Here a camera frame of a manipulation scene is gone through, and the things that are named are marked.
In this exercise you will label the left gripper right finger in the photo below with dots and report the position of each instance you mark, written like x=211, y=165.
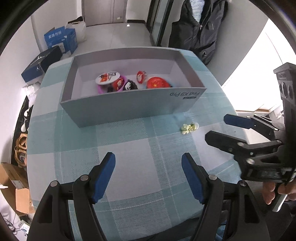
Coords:
x=244, y=219

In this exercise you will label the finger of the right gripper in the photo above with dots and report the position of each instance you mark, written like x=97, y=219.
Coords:
x=239, y=121
x=226, y=143

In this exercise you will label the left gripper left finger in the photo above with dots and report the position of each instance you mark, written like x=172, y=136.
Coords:
x=52, y=217

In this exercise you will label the red round China badge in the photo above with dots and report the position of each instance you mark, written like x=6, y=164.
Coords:
x=157, y=82

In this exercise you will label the red frilly hair clip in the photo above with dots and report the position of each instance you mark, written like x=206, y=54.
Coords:
x=141, y=77

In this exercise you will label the black white character charm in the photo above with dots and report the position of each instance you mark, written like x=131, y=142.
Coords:
x=130, y=85

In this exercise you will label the white round pin badge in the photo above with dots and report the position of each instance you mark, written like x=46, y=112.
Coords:
x=107, y=78

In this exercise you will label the person's right hand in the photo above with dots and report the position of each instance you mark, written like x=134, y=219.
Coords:
x=268, y=191

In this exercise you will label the white power strip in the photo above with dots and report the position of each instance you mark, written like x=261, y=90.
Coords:
x=24, y=226

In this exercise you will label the yellow-green flower hair clip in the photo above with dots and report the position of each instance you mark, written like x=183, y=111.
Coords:
x=186, y=129

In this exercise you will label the brown cardboard box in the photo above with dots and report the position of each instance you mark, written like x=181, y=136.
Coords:
x=16, y=191

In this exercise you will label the tan brown shoes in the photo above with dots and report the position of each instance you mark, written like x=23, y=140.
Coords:
x=20, y=150

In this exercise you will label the teal plaid tablecloth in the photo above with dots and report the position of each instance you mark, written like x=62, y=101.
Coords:
x=148, y=192

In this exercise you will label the black white sneakers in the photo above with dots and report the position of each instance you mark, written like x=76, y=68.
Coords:
x=26, y=119

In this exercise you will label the black jacket hanging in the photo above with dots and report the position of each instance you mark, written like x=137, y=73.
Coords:
x=197, y=28

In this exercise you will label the grey open cardboard box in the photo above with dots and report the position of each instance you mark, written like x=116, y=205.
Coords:
x=90, y=104

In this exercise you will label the black Jordan shoe box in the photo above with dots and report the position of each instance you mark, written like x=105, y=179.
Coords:
x=40, y=64

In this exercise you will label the blue cardboard box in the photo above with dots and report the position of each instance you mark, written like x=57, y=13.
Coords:
x=64, y=38

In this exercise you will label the grey door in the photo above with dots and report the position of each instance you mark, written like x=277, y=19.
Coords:
x=100, y=12

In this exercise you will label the white plastic bag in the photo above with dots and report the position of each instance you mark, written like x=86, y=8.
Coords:
x=79, y=26

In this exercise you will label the black mirror frame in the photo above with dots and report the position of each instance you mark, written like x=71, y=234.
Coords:
x=158, y=15

